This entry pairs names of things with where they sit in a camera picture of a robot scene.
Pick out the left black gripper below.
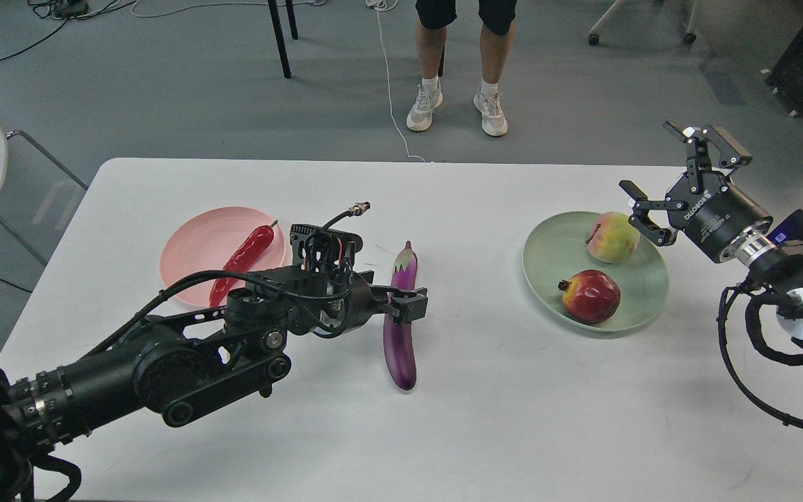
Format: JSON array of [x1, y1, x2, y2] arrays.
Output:
[[318, 271, 428, 339]]

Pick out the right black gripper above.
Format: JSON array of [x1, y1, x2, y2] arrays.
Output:
[[618, 121, 772, 264]]

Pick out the purple eggplant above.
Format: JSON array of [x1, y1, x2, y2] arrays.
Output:
[[383, 241, 418, 392]]

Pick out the yellow-pink peach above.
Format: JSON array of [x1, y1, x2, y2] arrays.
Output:
[[584, 212, 641, 264]]

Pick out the red pomegranate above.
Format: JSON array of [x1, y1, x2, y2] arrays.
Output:
[[557, 269, 621, 325]]

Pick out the red chili pepper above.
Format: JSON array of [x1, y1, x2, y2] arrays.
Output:
[[209, 220, 277, 307]]

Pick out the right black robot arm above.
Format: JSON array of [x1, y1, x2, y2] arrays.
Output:
[[619, 121, 803, 429]]

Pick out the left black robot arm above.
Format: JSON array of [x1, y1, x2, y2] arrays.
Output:
[[0, 202, 428, 501]]

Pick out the green plate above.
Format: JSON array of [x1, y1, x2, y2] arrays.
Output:
[[522, 211, 670, 333]]

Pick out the office chair base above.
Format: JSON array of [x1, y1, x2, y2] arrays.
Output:
[[584, 1, 705, 47]]

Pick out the pink plate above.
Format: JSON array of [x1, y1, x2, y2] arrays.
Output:
[[160, 206, 287, 287]]

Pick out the standing person legs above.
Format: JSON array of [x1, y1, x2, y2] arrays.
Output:
[[406, 0, 518, 137]]

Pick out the black table legs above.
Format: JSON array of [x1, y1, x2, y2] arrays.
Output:
[[266, 0, 299, 79]]

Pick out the white floor cable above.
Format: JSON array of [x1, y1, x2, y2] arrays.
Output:
[[365, 0, 434, 163]]

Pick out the black floor cables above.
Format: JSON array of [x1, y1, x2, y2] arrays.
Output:
[[0, 0, 137, 74]]

